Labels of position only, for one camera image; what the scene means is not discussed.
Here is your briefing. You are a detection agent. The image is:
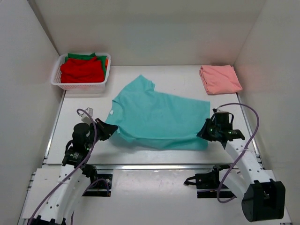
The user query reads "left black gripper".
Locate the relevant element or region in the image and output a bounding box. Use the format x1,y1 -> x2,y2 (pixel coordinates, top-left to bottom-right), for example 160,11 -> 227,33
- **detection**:
87,115 -> 119,146

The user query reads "teal t shirt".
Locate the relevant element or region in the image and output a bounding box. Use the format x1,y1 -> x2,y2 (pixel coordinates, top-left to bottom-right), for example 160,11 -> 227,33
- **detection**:
106,75 -> 210,150

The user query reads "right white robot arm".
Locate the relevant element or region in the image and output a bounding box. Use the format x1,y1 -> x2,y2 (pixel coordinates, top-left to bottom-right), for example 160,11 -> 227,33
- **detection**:
197,112 -> 285,222

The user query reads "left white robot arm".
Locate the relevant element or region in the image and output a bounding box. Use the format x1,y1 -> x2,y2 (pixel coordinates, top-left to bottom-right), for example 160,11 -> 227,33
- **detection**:
28,119 -> 118,225

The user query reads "folded pink t shirt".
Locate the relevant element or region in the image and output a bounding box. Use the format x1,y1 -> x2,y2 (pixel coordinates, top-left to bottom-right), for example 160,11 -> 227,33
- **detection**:
199,65 -> 243,95

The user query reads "red t shirt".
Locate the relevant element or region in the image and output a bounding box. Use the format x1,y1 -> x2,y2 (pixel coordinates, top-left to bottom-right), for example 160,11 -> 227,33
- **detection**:
60,56 -> 105,83

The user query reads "white plastic basket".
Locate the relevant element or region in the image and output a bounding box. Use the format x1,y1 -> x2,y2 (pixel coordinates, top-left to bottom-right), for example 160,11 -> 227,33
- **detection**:
51,52 -> 111,90

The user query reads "green t shirt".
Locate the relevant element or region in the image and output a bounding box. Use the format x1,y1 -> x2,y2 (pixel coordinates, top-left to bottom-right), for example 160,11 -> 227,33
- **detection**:
65,53 -> 107,73

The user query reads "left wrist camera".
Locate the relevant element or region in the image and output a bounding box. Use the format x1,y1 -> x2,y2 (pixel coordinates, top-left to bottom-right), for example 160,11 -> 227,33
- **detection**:
78,107 -> 93,125

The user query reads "metal table rail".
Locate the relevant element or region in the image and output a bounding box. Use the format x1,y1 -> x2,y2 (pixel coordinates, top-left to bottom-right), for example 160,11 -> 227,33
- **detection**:
44,163 -> 240,171

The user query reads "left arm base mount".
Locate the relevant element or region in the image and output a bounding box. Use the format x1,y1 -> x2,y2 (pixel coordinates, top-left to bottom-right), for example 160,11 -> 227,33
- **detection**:
83,165 -> 113,197

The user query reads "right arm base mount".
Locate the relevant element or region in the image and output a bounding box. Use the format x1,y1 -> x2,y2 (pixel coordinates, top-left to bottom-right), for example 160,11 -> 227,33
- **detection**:
183,165 -> 230,199

